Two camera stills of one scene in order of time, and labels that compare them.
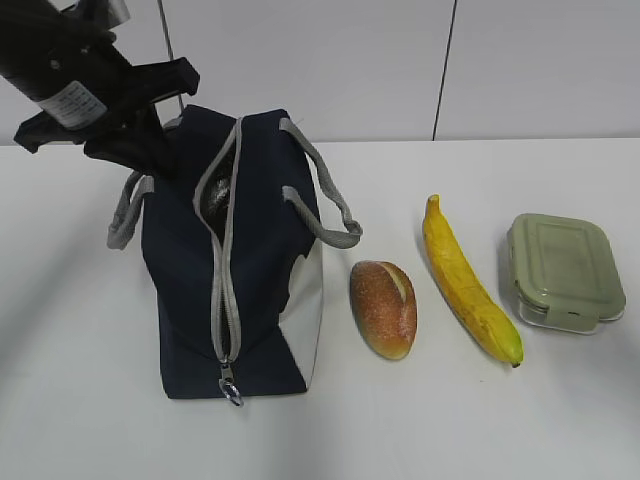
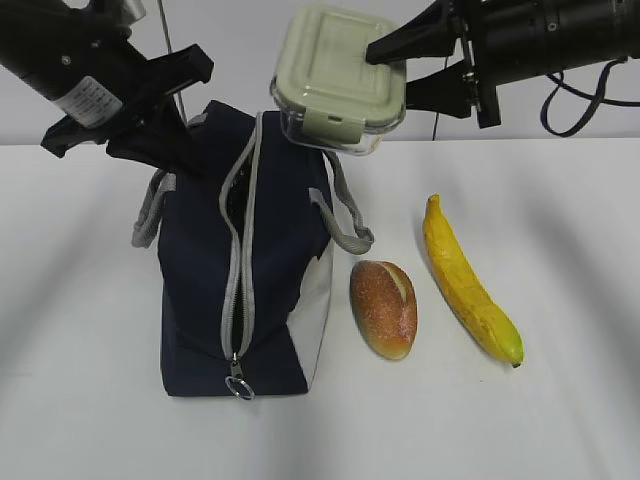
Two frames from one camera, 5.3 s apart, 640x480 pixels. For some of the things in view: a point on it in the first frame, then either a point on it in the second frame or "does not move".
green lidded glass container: [566, 272] to [329, 96]
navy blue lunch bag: [234, 245] does not move
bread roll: [384, 308] does not move
